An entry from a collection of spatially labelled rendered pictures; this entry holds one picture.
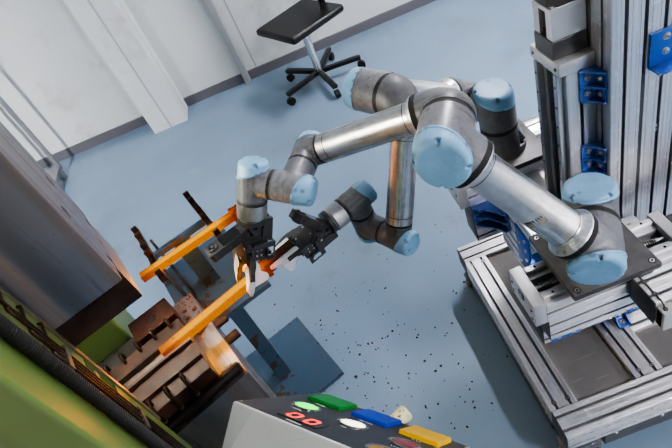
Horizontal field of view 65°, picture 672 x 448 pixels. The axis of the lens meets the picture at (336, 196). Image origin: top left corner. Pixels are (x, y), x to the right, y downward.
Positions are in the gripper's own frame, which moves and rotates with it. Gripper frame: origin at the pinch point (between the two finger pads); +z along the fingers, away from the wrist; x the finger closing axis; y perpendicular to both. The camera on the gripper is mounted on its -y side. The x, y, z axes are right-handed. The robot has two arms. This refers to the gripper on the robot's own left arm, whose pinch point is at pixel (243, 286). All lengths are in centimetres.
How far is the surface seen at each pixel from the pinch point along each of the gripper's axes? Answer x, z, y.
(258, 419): -49, -10, -21
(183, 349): -3.1, 11.0, -17.7
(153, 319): 14.9, 13.5, -19.4
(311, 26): 211, -34, 156
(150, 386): -5.8, 16.2, -27.0
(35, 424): -45, -23, -52
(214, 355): -4.3, 15.4, -10.1
